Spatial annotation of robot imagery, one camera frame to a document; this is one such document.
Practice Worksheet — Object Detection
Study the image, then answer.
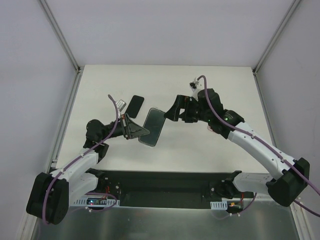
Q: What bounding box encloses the black phone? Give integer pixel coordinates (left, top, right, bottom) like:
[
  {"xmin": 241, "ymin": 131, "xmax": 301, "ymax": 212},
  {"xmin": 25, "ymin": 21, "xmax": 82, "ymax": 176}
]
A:
[
  {"xmin": 125, "ymin": 95, "xmax": 145, "ymax": 119},
  {"xmin": 138, "ymin": 107, "xmax": 166, "ymax": 147}
]

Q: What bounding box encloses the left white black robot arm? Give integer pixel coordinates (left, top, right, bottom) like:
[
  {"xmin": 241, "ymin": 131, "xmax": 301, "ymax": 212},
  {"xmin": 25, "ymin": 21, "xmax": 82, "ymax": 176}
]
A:
[{"xmin": 26, "ymin": 113, "xmax": 150, "ymax": 225}]

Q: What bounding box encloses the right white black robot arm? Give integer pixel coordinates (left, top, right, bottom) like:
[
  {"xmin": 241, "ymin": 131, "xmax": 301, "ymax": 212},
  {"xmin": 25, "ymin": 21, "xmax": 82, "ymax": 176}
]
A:
[{"xmin": 164, "ymin": 88, "xmax": 310, "ymax": 207}]

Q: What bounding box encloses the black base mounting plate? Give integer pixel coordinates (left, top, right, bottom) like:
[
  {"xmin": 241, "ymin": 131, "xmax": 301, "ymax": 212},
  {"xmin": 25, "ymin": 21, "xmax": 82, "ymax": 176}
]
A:
[{"xmin": 84, "ymin": 167, "xmax": 286, "ymax": 208}]

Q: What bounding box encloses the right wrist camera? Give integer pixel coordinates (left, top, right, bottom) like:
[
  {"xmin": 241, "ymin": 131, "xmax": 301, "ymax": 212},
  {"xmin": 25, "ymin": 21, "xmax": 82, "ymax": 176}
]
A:
[{"xmin": 189, "ymin": 78, "xmax": 203, "ymax": 98}]

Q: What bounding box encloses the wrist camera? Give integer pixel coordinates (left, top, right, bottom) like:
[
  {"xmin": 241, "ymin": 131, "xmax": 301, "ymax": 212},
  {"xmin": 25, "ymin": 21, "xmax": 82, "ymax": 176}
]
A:
[
  {"xmin": 116, "ymin": 99, "xmax": 127, "ymax": 112},
  {"xmin": 189, "ymin": 78, "xmax": 203, "ymax": 98}
]

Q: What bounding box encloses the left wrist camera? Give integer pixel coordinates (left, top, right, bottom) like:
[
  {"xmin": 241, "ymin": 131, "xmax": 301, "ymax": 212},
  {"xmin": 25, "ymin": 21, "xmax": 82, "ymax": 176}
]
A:
[{"xmin": 116, "ymin": 99, "xmax": 127, "ymax": 112}]

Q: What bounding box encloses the aluminium frame front rail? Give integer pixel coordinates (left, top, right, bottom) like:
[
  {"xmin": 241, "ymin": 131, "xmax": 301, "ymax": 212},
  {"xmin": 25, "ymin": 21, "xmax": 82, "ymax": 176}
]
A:
[{"xmin": 31, "ymin": 175, "xmax": 302, "ymax": 202}]

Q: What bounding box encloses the left white cable duct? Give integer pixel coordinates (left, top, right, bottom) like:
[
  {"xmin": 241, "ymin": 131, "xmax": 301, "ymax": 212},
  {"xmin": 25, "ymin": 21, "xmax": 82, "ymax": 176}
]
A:
[{"xmin": 70, "ymin": 196, "xmax": 120, "ymax": 208}]

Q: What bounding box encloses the white cable duct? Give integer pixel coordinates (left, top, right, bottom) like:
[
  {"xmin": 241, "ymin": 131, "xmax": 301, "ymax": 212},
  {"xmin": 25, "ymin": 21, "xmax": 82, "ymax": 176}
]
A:
[
  {"xmin": 70, "ymin": 196, "xmax": 120, "ymax": 208},
  {"xmin": 210, "ymin": 200, "xmax": 228, "ymax": 211}
]

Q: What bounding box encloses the right white cable duct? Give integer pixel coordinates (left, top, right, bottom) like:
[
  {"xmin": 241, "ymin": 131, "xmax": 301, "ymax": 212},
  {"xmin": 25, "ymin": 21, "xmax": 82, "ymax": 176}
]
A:
[{"xmin": 210, "ymin": 200, "xmax": 228, "ymax": 211}]

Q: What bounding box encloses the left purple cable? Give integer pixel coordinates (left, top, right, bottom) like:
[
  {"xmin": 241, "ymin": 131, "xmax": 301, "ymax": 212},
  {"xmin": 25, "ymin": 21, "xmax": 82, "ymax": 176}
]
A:
[{"xmin": 39, "ymin": 94, "xmax": 126, "ymax": 226}]

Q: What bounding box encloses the purple cable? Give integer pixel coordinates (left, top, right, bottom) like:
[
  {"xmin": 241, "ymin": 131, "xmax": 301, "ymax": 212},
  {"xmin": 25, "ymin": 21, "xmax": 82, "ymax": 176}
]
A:
[
  {"xmin": 189, "ymin": 74, "xmax": 320, "ymax": 221},
  {"xmin": 39, "ymin": 94, "xmax": 126, "ymax": 226}
]

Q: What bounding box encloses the left aluminium frame post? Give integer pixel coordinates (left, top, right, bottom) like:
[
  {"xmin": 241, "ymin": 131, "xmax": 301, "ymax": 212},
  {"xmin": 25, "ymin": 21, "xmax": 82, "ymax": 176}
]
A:
[{"xmin": 37, "ymin": 0, "xmax": 82, "ymax": 74}]

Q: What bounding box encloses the aluminium frame post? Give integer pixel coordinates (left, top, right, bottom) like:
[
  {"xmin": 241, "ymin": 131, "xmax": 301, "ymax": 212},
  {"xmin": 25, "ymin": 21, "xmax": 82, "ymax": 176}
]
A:
[
  {"xmin": 252, "ymin": 0, "xmax": 303, "ymax": 76},
  {"xmin": 37, "ymin": 0, "xmax": 82, "ymax": 74}
]

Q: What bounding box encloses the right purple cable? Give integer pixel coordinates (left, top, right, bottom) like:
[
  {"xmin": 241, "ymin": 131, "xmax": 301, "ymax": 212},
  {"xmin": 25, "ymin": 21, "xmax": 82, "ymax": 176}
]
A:
[{"xmin": 189, "ymin": 74, "xmax": 320, "ymax": 221}]

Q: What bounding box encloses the right aluminium frame post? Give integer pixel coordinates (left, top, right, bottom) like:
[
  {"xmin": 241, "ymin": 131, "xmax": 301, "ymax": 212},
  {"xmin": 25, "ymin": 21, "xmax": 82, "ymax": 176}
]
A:
[{"xmin": 252, "ymin": 0, "xmax": 303, "ymax": 76}]

